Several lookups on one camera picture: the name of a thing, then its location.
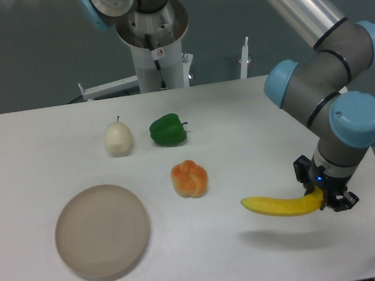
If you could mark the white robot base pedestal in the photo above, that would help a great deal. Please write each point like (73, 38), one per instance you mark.
(154, 40)

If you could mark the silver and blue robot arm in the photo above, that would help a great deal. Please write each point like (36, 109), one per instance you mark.
(312, 93)

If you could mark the white metal bracket left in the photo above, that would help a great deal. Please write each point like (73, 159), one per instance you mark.
(110, 88)

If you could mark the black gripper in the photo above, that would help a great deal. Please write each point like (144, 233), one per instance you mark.
(335, 192)

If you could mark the white toy pear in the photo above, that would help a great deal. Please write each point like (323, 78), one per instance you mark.
(118, 139)

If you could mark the orange knotted bread roll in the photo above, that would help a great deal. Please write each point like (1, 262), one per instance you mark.
(189, 179)

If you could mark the green toy bell pepper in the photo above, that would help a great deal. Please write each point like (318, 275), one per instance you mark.
(168, 130)

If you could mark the yellow toy banana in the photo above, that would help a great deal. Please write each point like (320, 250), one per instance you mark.
(284, 207)

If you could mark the beige round plate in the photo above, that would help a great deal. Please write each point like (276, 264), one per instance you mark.
(102, 232)

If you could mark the white metal post right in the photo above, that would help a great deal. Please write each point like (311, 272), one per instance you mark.
(244, 59)

